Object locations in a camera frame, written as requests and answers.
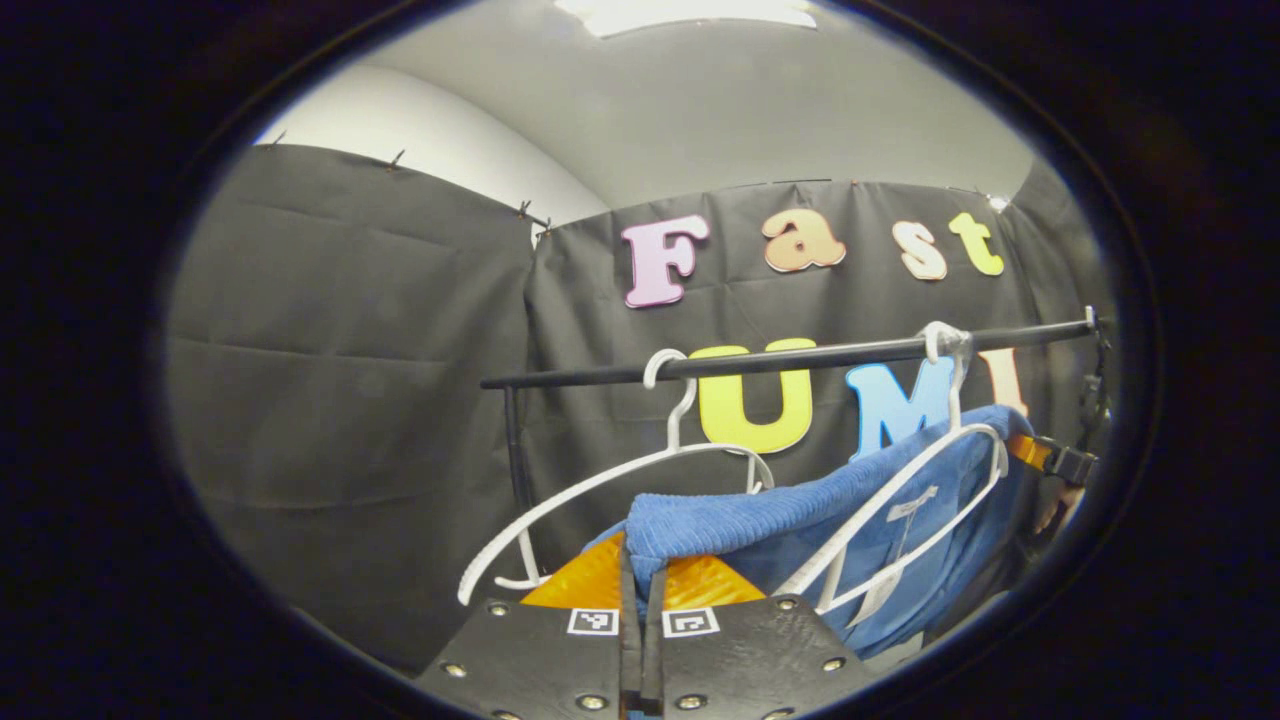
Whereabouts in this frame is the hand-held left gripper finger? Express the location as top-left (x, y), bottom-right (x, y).
top-left (640, 555), bottom-right (886, 720)
top-left (413, 530), bottom-right (643, 720)

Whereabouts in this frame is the white plastic clothes hanger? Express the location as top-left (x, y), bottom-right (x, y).
top-left (457, 348), bottom-right (776, 607)
top-left (775, 320), bottom-right (1011, 614)

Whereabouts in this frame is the blue corduroy jacket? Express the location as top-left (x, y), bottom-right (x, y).
top-left (585, 403), bottom-right (1041, 661)

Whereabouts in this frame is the black metal clothes rack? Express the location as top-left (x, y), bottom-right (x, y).
top-left (480, 308), bottom-right (1116, 511)

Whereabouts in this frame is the black backdrop cloth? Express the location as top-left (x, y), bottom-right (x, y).
top-left (165, 143), bottom-right (1116, 676)

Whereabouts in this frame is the large ceiling light panel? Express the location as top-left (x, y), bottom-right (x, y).
top-left (553, 0), bottom-right (819, 39)

